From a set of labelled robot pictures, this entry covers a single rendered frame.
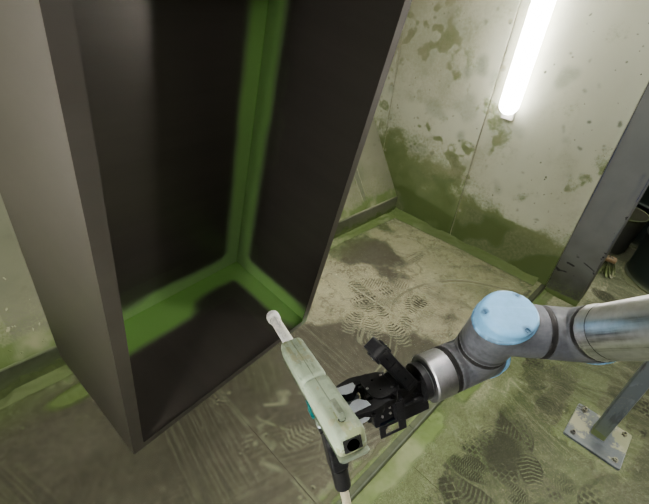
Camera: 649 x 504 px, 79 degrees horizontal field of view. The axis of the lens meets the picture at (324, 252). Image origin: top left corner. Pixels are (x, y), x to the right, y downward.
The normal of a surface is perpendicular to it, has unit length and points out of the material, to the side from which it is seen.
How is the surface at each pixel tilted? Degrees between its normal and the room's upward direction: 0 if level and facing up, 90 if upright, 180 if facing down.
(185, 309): 12
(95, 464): 0
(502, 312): 17
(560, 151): 90
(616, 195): 90
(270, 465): 0
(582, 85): 90
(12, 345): 57
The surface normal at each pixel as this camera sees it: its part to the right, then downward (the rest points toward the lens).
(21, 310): 0.63, -0.07
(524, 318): -0.02, -0.65
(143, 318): 0.23, -0.72
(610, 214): -0.71, 0.35
